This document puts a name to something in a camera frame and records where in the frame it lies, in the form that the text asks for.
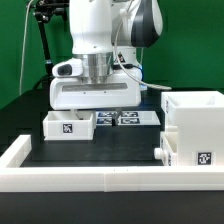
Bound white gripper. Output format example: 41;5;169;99
50;70;141;126

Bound white drawer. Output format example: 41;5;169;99
154;132;177;166
43;111;96;140

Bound white front drawer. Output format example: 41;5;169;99
154;132;177;166

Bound white drawer cabinet box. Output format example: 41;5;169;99
161;91;224;166

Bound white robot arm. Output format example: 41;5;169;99
50;0;163;112

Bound white marker tag plate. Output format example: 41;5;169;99
96;111;160;126

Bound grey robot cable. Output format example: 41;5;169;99
112;0;173;92

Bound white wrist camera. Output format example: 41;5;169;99
52;58;84;78

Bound black base cables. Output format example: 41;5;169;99
32;74;54;90

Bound white workspace border frame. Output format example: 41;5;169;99
0;135;224;192

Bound black camera stand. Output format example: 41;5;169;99
31;0;69;76

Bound white hanging cable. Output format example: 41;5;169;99
18;0;36;97

